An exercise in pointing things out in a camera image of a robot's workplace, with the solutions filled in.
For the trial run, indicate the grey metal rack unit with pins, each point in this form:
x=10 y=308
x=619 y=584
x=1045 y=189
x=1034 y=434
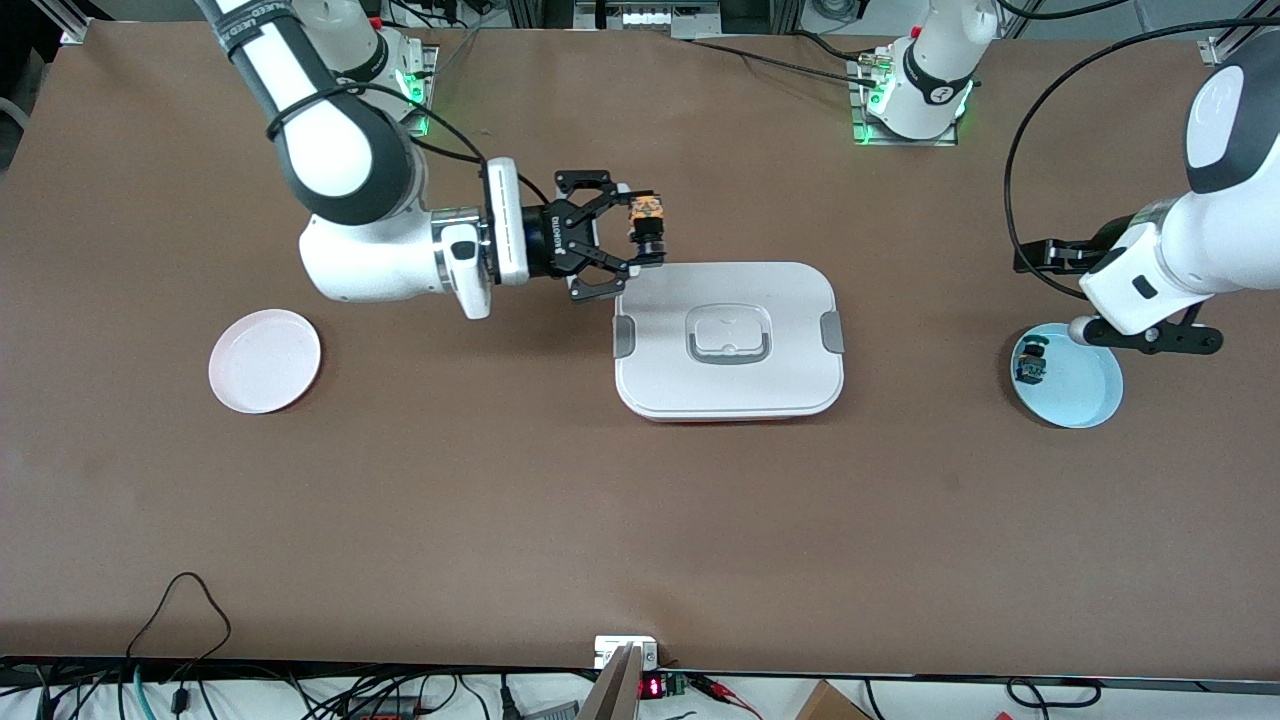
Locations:
x=650 y=18

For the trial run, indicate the white metal clamp block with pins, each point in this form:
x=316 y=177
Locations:
x=610 y=648

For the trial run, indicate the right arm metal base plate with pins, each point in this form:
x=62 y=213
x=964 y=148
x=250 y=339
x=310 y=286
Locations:
x=428 y=60

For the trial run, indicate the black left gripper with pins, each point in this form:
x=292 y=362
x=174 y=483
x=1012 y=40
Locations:
x=1062 y=255

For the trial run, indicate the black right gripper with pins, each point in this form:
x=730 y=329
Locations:
x=552 y=243

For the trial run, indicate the black power adapter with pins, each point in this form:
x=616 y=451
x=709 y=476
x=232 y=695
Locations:
x=385 y=710

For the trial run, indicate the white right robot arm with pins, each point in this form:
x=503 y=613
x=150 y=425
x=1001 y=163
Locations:
x=340 y=160

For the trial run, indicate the light blue round plate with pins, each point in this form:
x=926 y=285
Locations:
x=1080 y=390

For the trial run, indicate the brown cardboard box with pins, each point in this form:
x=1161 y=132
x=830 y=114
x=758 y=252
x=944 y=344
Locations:
x=825 y=705

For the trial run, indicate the white lunch box grey clips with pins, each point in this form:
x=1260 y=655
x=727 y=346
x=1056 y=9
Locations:
x=730 y=385

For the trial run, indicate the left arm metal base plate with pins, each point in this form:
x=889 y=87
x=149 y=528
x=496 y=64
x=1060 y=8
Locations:
x=862 y=140

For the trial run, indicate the aluminium frame profile with bracket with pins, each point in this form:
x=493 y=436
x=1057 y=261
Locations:
x=1222 y=50

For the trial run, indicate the blue black small part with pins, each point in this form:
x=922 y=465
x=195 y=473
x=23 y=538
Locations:
x=1032 y=370

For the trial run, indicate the red clip test leads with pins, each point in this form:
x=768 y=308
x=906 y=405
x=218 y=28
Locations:
x=715 y=686

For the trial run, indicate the orange push button switch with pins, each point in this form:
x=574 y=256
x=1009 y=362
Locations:
x=648 y=225

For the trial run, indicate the aluminium camera mount bar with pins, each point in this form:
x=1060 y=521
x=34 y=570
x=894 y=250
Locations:
x=615 y=695

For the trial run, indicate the short aluminium frame profile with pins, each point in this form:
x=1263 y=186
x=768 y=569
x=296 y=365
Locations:
x=70 y=22

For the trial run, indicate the red digit display module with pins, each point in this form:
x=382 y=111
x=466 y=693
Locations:
x=651 y=687

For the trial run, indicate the black table edge trim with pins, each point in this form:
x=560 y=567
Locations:
x=900 y=677

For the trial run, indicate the pink round plate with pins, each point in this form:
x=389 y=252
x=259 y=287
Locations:
x=265 y=360

